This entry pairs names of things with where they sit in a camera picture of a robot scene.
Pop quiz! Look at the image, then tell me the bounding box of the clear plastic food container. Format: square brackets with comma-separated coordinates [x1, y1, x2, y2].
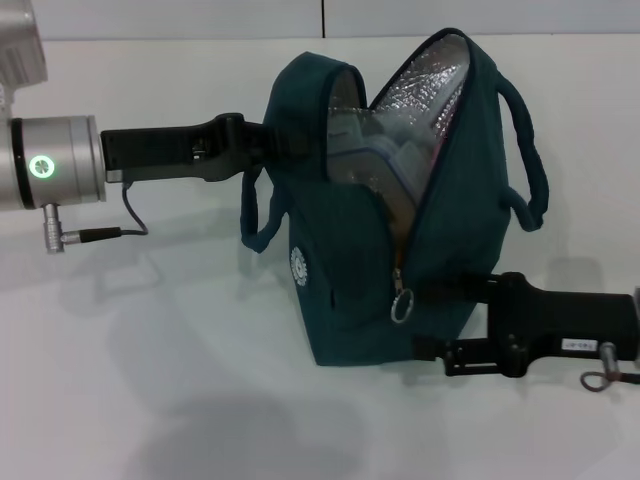
[327, 109, 440, 247]

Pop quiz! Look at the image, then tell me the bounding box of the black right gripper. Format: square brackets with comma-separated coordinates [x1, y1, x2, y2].
[410, 271, 640, 380]

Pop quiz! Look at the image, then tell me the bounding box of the gripper cable with connector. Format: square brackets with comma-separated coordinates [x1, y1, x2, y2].
[578, 342, 640, 395]
[42, 181, 151, 255]

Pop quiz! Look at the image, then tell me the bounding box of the right gripper cable with connector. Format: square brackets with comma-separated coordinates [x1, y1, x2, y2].
[578, 342, 640, 395]

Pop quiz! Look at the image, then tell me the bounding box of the left gripper cable with connector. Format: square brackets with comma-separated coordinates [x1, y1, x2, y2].
[42, 181, 151, 255]

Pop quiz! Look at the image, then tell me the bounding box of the dark teal insulated lunch bag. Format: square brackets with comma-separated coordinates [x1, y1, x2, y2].
[238, 28, 551, 370]

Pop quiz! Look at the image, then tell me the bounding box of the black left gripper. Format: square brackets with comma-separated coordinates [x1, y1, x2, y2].
[99, 112, 304, 185]

